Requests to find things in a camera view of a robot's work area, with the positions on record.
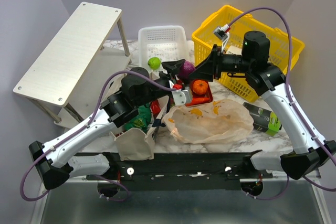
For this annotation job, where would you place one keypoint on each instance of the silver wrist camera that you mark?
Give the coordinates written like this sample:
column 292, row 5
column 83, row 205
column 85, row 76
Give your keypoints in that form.
column 182, row 97
column 222, row 33

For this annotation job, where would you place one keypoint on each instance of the white perforated plastic basket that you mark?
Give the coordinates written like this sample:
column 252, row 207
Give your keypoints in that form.
column 168, row 43

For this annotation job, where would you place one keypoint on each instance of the orange toy carrot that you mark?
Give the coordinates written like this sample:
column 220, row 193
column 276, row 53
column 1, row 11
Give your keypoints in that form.
column 198, row 101

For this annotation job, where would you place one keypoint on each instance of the orange toy pumpkin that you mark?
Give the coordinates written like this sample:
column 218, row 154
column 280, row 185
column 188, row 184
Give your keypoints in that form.
column 199, row 87

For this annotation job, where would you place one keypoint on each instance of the purple toy onion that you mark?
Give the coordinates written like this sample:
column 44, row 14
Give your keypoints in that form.
column 185, row 70

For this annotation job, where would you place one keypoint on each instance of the peach plastic grocery bag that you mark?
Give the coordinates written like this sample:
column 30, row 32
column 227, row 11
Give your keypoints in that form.
column 219, row 122

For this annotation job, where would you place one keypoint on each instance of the red snack packet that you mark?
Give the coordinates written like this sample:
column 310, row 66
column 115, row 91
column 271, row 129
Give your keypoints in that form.
column 155, row 107

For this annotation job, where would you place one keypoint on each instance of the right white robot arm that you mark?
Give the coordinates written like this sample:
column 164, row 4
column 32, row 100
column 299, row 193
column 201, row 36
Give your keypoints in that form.
column 310, row 148

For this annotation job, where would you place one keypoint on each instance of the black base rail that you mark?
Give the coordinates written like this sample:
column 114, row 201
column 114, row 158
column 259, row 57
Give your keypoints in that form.
column 184, row 171

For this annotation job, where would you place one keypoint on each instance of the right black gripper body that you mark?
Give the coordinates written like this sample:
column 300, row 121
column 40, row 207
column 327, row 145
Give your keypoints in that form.
column 232, row 63

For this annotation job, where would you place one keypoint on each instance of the yellow shopping basket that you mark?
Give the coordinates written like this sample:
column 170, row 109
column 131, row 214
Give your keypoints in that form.
column 284, row 49

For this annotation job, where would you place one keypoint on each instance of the black green razor box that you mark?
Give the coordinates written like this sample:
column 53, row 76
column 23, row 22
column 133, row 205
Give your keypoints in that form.
column 264, row 120

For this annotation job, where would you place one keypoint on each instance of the white wooden shelf stand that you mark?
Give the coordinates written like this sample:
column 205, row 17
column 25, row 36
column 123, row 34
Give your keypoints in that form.
column 66, row 79

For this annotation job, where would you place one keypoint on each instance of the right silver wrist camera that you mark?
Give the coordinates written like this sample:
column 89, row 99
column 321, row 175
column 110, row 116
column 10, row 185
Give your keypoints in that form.
column 222, row 33

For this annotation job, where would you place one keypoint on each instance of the white brown bottle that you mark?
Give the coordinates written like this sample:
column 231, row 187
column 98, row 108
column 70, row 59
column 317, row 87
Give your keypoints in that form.
column 234, row 50

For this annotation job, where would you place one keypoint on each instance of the beige canvas tote bag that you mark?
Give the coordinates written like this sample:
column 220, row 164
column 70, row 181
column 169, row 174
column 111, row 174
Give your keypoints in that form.
column 135, row 145

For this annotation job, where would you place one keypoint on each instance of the green snack packet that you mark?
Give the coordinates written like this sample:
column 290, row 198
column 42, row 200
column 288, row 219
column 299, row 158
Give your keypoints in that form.
column 142, row 120

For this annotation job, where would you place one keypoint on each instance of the green toy apple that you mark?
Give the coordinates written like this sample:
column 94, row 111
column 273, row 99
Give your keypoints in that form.
column 154, row 63

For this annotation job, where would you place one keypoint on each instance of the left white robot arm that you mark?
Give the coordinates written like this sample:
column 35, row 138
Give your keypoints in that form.
column 52, row 159

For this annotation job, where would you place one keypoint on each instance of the red lacquer tray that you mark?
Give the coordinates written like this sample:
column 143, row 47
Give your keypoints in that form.
column 207, row 94

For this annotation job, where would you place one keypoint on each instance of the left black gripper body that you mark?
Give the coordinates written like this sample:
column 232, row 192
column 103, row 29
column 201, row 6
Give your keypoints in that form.
column 157, row 92

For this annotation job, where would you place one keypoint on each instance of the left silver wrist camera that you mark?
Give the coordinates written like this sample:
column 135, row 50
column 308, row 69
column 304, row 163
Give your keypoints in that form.
column 182, row 97

